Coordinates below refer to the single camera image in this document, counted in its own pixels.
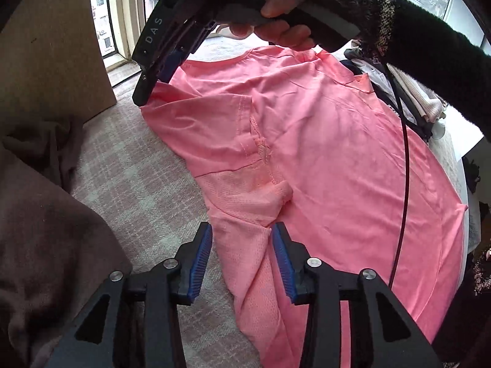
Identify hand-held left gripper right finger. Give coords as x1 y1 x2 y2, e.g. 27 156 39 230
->
270 222 442 368

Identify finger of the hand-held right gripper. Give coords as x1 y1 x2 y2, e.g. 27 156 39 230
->
161 19 215 83
132 0 229 106

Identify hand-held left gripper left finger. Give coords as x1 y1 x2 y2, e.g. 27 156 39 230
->
50 221 213 368

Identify pink t-shirt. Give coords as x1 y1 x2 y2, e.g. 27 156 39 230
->
140 45 469 368

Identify person's right hand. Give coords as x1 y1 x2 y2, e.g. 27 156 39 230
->
229 0 386 51

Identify apartment buildings outside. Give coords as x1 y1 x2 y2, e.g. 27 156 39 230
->
89 0 116 56

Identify plaid tablecloth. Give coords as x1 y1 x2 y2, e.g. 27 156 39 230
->
71 36 466 368

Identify large plywood board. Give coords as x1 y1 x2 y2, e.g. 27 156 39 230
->
0 0 117 123

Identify beige knit cardigan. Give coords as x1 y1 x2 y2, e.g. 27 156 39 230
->
387 65 446 123

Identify brown garment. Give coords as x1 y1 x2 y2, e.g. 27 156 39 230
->
0 117 133 368

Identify person's dark tweed jacket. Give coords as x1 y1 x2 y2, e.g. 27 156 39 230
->
431 184 491 368

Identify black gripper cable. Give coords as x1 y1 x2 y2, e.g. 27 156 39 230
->
384 61 410 290

